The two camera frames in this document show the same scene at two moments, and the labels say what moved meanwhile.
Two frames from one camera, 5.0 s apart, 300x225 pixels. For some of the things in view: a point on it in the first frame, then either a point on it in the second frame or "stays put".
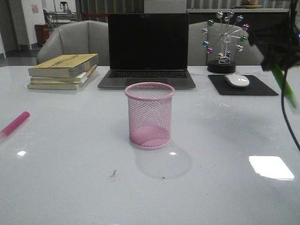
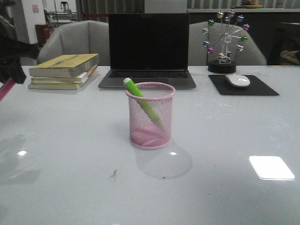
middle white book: (79, 78) stays put
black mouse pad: (255, 87) stays put
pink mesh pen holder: (150, 105) stays put
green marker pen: (288, 92) to (146, 106)
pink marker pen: (15, 122) to (7, 86)
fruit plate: (249, 4) stays put
